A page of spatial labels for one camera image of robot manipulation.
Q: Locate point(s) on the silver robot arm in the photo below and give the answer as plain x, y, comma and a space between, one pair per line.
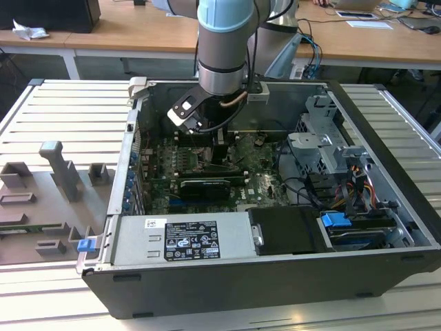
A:
224, 45

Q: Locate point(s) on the black RAM slot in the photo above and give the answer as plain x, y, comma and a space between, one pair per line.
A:
206, 173
232, 135
184, 141

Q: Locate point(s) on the black graphics card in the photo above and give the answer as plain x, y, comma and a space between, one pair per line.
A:
205, 189

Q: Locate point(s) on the green motherboard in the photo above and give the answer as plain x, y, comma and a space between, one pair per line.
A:
262, 186

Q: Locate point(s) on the pale blue teach pendant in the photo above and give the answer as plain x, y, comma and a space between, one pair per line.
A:
284, 62

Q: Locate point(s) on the grey plastic case latch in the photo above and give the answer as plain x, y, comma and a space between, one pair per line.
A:
137, 86

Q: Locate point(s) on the silver metal drive cage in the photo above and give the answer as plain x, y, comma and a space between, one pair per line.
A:
310, 145

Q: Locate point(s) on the wooden desk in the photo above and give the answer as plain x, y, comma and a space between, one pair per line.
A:
138, 31

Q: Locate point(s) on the black label sticker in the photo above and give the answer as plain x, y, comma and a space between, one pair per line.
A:
191, 241

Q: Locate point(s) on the grey power supply unit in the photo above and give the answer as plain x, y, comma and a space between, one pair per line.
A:
138, 241

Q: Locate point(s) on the blue disk carrier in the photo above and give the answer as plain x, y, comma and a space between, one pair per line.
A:
336, 219

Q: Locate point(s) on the flat tablet with white rim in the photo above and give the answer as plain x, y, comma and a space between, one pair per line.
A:
355, 14

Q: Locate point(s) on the black open PC case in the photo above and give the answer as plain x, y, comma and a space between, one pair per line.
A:
241, 293

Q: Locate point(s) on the blue plastic case latch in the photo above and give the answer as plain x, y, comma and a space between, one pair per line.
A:
86, 245

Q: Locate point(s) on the grey parts rack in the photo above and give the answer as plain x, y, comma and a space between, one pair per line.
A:
51, 213

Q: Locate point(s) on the black computer box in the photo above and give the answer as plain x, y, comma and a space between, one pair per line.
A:
48, 13

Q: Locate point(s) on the crumpled white paper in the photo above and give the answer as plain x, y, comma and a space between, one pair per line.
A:
29, 31

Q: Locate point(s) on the dark notebook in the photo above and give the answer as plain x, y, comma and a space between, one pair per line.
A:
417, 22

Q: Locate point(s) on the black computer mouse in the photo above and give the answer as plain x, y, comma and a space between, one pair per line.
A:
431, 30

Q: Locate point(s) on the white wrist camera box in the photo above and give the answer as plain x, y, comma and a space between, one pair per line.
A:
182, 115

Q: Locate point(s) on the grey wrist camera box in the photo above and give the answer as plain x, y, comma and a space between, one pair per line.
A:
257, 97

